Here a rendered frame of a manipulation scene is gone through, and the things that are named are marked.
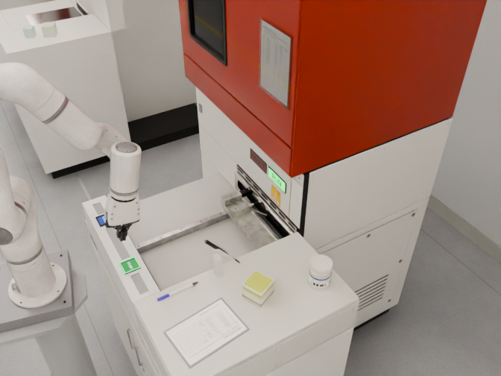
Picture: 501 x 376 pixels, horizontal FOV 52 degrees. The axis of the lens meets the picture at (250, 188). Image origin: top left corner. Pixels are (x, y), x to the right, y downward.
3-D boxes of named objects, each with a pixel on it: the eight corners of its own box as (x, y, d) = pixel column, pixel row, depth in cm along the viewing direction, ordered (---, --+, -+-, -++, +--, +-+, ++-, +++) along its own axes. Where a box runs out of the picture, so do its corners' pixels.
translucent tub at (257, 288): (255, 283, 164) (255, 268, 160) (274, 293, 161) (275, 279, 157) (241, 298, 160) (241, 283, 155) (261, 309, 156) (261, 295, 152)
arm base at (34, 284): (11, 315, 166) (-7, 281, 154) (7, 273, 179) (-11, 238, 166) (71, 297, 172) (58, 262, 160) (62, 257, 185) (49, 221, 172)
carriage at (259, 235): (237, 198, 213) (237, 193, 211) (285, 254, 189) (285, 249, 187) (220, 205, 210) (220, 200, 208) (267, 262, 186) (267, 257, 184)
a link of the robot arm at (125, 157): (108, 176, 153) (110, 194, 146) (109, 137, 145) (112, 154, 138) (136, 175, 156) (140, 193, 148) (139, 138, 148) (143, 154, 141)
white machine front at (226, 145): (205, 148, 247) (199, 73, 221) (301, 256, 193) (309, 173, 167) (199, 150, 245) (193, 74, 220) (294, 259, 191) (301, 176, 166)
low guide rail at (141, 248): (244, 208, 214) (244, 202, 212) (247, 210, 212) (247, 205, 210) (131, 253, 194) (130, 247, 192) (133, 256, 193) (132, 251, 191)
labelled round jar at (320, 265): (320, 270, 168) (323, 251, 162) (334, 285, 164) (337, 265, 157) (303, 279, 165) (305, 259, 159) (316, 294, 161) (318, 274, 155)
